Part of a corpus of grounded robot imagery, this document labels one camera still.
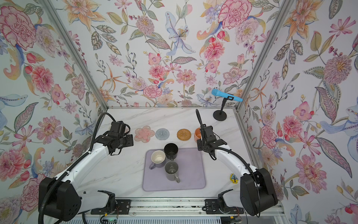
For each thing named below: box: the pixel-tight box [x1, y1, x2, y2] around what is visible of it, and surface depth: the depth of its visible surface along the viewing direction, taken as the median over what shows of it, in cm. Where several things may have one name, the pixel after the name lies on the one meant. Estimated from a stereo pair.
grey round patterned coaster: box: [155, 127, 170, 141], surface depth 106 cm
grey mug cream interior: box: [148, 149, 166, 170], surface depth 87 cm
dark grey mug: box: [164, 160, 180, 184], surface depth 80 cm
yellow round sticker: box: [229, 173, 240, 184], surface depth 84 cm
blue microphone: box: [211, 88, 244, 103], surface depth 102 cm
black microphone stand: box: [213, 96, 235, 122], surface depth 116 cm
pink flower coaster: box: [133, 125, 156, 144], surface depth 106 cm
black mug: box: [163, 142, 179, 161], surface depth 88 cm
